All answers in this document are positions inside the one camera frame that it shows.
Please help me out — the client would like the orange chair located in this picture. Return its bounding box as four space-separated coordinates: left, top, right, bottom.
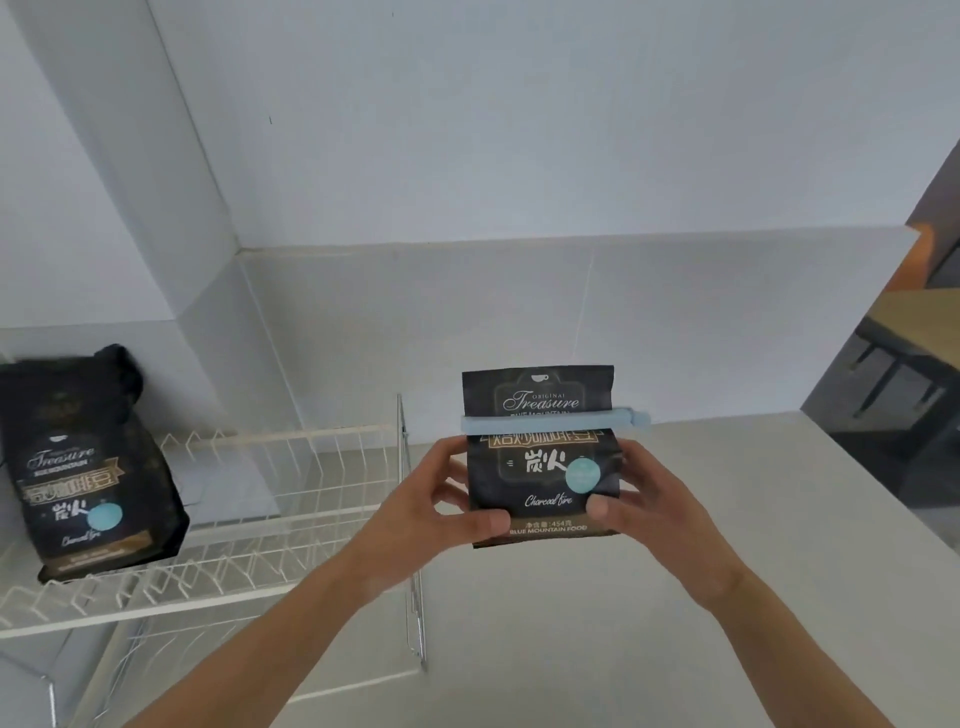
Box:
891 222 940 292

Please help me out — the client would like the person's right hand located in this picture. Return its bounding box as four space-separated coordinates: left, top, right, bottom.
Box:
588 440 745 611

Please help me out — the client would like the person's left forearm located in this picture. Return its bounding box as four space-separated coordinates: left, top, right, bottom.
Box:
131 541 412 728

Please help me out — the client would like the person's left hand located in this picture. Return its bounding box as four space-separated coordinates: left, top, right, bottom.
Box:
341 436 512 603

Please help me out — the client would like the wooden table with black legs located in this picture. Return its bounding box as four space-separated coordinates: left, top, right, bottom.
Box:
851 287 960 468

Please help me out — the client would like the black coffee bag with clip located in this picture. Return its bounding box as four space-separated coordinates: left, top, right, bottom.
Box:
460 365 626 550

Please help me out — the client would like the white wire dish rack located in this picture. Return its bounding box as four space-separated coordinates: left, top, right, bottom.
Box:
0 393 429 728

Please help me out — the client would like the light blue sealing clip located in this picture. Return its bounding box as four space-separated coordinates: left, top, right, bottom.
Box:
458 405 653 437

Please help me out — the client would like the person's right forearm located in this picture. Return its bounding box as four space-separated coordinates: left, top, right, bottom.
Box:
697 567 960 728

